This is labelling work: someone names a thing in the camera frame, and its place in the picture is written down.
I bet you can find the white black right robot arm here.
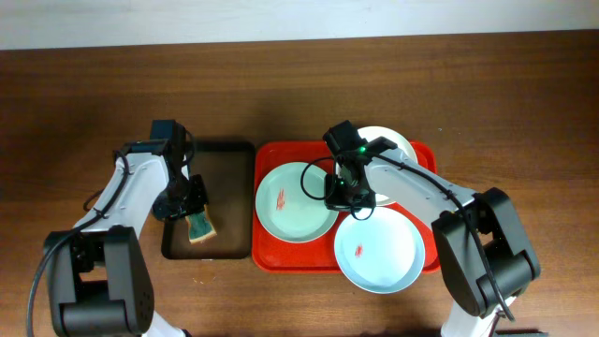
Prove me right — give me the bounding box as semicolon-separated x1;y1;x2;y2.
323;121;541;336

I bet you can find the green yellow sponge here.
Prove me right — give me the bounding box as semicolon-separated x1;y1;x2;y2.
185;209;217;244

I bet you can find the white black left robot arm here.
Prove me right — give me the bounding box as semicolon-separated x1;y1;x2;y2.
33;120;214;336

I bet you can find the light blue plate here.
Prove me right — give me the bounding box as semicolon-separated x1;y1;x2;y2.
334;208;426;294

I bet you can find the cream white plate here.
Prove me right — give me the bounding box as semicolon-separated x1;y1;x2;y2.
358;126;418;206

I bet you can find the red plastic tray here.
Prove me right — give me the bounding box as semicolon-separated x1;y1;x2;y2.
252;140;440;273

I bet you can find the mint green plate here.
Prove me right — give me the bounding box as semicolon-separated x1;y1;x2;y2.
255;162;339;243

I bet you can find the black plastic tray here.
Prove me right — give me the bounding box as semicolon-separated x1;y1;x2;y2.
161;140;256;260

